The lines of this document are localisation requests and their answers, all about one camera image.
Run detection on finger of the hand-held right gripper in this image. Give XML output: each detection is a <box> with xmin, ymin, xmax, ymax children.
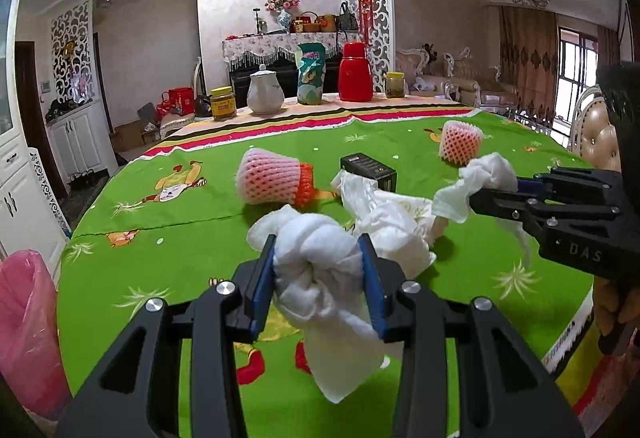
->
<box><xmin>469</xmin><ymin>188</ymin><xmax>568</xmax><ymax>239</ymax></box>
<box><xmin>515</xmin><ymin>167</ymin><xmax>622</xmax><ymax>205</ymax></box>

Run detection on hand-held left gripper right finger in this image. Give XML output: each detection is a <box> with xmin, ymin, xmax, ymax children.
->
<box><xmin>357</xmin><ymin>233</ymin><xmax>586</xmax><ymax>438</ymax></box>

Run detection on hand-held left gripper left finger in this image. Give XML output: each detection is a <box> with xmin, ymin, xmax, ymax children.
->
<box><xmin>55</xmin><ymin>234</ymin><xmax>277</xmax><ymax>438</ymax></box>

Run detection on knotted white paper towel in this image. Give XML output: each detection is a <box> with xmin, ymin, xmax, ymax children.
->
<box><xmin>246</xmin><ymin>204</ymin><xmax>392</xmax><ymax>404</ymax></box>

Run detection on pink foam fruit net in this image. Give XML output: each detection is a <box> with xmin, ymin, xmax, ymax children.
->
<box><xmin>439</xmin><ymin>120</ymin><xmax>485</xmax><ymax>167</ymax></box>

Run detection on pink and orange foam net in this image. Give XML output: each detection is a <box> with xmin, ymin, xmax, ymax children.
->
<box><xmin>236</xmin><ymin>149</ymin><xmax>315</xmax><ymax>209</ymax></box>

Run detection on small black box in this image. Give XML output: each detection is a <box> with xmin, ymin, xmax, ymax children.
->
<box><xmin>340</xmin><ymin>153</ymin><xmax>398</xmax><ymax>193</ymax></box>

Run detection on pink trash bin bag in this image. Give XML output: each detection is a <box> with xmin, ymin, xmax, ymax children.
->
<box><xmin>0</xmin><ymin>250</ymin><xmax>72</xmax><ymax>421</ymax></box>

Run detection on person's right hand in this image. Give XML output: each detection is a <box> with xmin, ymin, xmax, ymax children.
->
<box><xmin>592</xmin><ymin>278</ymin><xmax>626</xmax><ymax>337</ymax></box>

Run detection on green cartoon tablecloth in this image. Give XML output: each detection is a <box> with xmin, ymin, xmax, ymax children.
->
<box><xmin>56</xmin><ymin>98</ymin><xmax>598</xmax><ymax>438</ymax></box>

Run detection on beige tufted dining chair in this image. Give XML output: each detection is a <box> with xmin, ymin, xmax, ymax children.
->
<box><xmin>570</xmin><ymin>85</ymin><xmax>623</xmax><ymax>173</ymax></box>

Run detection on brown patterned curtain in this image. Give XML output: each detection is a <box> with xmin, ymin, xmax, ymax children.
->
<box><xmin>499</xmin><ymin>6</ymin><xmax>558</xmax><ymax>129</ymax></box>
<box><xmin>597</xmin><ymin>25</ymin><xmax>622</xmax><ymax>68</ymax></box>

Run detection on ornate cream sofa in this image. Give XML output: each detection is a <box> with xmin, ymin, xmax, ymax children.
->
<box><xmin>395</xmin><ymin>45</ymin><xmax>518</xmax><ymax>111</ymax></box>

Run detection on window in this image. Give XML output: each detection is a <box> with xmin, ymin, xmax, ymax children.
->
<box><xmin>556</xmin><ymin>28</ymin><xmax>599</xmax><ymax>123</ymax></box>

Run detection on yellow-labelled jar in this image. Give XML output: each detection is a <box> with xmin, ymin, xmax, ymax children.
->
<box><xmin>209</xmin><ymin>86</ymin><xmax>237</xmax><ymax>121</ymax></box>

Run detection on cream side chair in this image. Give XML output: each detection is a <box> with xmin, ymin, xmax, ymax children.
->
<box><xmin>160</xmin><ymin>58</ymin><xmax>202</xmax><ymax>139</ymax></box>

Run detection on white ceramic teapot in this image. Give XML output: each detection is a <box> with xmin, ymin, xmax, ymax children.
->
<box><xmin>247</xmin><ymin>64</ymin><xmax>286</xmax><ymax>115</ymax></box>

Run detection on red thermos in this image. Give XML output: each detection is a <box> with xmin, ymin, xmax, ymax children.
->
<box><xmin>338</xmin><ymin>42</ymin><xmax>374</xmax><ymax>102</ymax></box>

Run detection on dark door mat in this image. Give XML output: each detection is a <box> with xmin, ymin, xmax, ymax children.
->
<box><xmin>62</xmin><ymin>178</ymin><xmax>108</xmax><ymax>229</ymax></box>

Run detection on brown cardboard box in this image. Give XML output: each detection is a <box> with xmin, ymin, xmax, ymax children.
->
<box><xmin>110</xmin><ymin>102</ymin><xmax>161</xmax><ymax>151</ymax></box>

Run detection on red gift box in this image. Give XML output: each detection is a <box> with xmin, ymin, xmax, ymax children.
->
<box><xmin>156</xmin><ymin>88</ymin><xmax>193</xmax><ymax>116</ymax></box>

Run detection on black piano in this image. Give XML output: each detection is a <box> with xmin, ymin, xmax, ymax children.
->
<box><xmin>229</xmin><ymin>62</ymin><xmax>346</xmax><ymax>101</ymax></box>

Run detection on green printed snack bag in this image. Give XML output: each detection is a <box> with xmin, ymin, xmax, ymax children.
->
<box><xmin>297</xmin><ymin>42</ymin><xmax>327</xmax><ymax>106</ymax></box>

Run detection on low white cabinet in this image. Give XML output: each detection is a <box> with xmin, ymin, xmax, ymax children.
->
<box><xmin>47</xmin><ymin>100</ymin><xmax>118</xmax><ymax>179</ymax></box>

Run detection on white carved panel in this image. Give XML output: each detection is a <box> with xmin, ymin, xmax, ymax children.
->
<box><xmin>29</xmin><ymin>148</ymin><xmax>68</xmax><ymax>239</ymax></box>

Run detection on grey handbag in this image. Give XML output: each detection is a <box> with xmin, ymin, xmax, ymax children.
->
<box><xmin>338</xmin><ymin>2</ymin><xmax>360</xmax><ymax>31</ymax></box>

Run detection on lace piano cover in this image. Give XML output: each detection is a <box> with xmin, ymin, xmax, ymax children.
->
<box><xmin>222</xmin><ymin>32</ymin><xmax>366</xmax><ymax>68</ymax></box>

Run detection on tall white glass-door cabinet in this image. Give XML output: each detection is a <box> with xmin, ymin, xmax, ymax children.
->
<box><xmin>0</xmin><ymin>0</ymin><xmax>68</xmax><ymax>263</ymax></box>

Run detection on pile of dark bags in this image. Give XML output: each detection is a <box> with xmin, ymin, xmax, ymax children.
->
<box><xmin>45</xmin><ymin>98</ymin><xmax>91</xmax><ymax>121</ymax></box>

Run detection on dark wooden door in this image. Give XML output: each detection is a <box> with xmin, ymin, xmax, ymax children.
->
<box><xmin>15</xmin><ymin>40</ymin><xmax>68</xmax><ymax>201</ymax></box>

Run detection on blue-white vase with pink flowers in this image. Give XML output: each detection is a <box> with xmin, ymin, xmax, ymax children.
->
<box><xmin>265</xmin><ymin>0</ymin><xmax>302</xmax><ymax>32</ymax></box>

